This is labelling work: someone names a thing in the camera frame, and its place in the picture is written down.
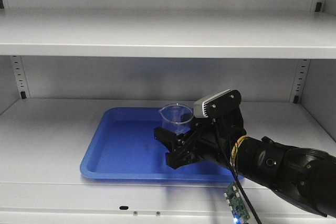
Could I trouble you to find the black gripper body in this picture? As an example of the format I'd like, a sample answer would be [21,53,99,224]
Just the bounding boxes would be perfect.
[164,102,247,169]

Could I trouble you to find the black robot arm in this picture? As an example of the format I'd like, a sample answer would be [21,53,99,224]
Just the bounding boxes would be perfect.
[154,103,335,217]

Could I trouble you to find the black camera cable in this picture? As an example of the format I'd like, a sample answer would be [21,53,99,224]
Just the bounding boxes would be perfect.
[214,118,263,224]

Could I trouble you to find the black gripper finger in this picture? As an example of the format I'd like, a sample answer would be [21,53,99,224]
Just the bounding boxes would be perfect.
[154,127,184,151]

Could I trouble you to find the blue plastic tray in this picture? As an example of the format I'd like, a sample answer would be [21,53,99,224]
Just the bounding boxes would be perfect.
[80,107,234,183]

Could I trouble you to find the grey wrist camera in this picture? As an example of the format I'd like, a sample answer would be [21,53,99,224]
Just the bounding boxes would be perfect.
[193,89,242,119]

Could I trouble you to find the green circuit board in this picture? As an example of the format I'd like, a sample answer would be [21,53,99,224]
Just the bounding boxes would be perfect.
[223,182,250,223]

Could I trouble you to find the grey cabinet upper shelf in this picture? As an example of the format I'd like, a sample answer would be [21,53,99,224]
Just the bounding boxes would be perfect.
[1,9,335,59]

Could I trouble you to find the clear glass beaker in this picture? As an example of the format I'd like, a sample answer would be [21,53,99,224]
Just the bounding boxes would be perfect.
[159,103,193,135]

